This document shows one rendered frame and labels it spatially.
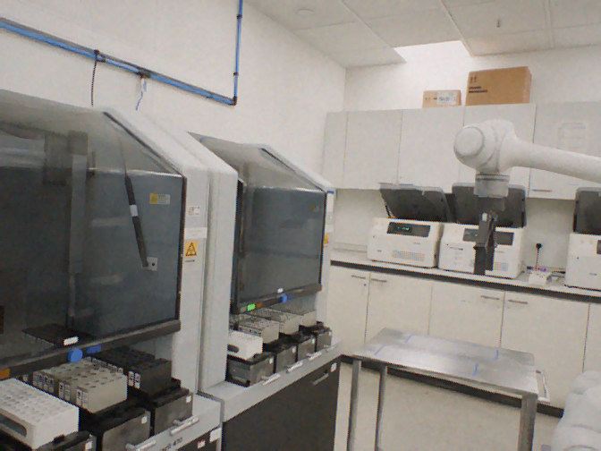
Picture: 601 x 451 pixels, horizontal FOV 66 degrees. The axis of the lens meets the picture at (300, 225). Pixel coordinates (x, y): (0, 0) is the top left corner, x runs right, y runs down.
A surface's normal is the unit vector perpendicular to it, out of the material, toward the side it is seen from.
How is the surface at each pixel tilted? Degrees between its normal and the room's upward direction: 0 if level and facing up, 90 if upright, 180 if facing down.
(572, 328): 90
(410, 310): 90
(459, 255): 90
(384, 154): 90
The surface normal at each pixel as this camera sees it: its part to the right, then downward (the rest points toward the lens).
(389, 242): -0.54, 0.00
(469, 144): -0.71, -0.04
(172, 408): 0.86, 0.08
